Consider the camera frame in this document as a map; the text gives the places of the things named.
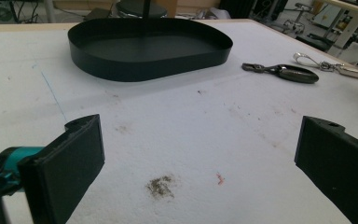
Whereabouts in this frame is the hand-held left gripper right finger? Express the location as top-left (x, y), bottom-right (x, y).
top-left (294, 115), bottom-right (358, 224)

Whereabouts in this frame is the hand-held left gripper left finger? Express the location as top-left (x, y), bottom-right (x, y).
top-left (17, 113), bottom-right (106, 224)

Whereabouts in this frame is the silver key ring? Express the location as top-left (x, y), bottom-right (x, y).
top-left (293, 51), bottom-right (358, 80)

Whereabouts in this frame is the black car key fob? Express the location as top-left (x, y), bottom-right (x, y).
top-left (241, 63), bottom-right (320, 85)

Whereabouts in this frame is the black oval metal tray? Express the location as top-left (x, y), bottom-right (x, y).
top-left (67, 17), bottom-right (234, 83)

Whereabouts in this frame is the light wooden table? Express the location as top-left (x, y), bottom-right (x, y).
top-left (310, 0), bottom-right (358, 57)

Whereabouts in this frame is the metal stand with casters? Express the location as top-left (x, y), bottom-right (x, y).
top-left (282, 2), bottom-right (316, 35)

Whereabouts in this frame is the round black stool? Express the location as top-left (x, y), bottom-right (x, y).
top-left (115, 0), bottom-right (169, 19)

